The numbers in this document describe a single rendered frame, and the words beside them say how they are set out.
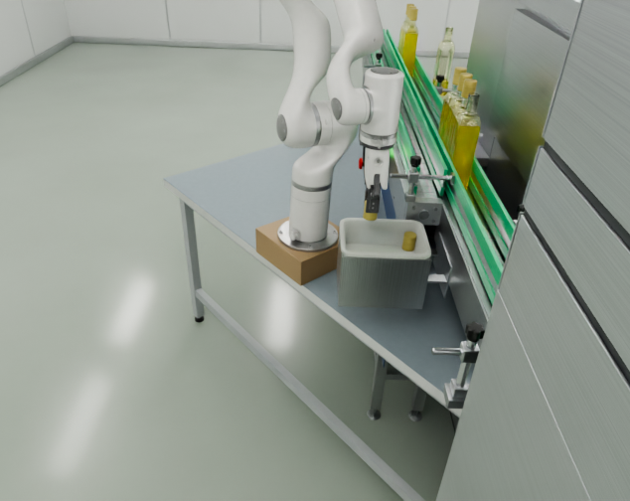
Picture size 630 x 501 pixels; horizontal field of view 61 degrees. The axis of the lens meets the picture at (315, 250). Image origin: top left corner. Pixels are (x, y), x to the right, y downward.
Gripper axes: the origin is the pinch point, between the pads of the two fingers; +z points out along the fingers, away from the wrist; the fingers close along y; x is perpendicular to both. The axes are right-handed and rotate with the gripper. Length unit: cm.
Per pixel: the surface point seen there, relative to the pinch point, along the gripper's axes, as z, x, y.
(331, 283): 35.5, 8.0, 13.0
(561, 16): -42, -40, 11
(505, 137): -7.8, -38.8, 25.0
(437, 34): 78, -145, 606
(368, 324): 35.7, -1.7, -4.9
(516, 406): -24, -3, -84
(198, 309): 101, 66, 78
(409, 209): 7.4, -11.8, 9.9
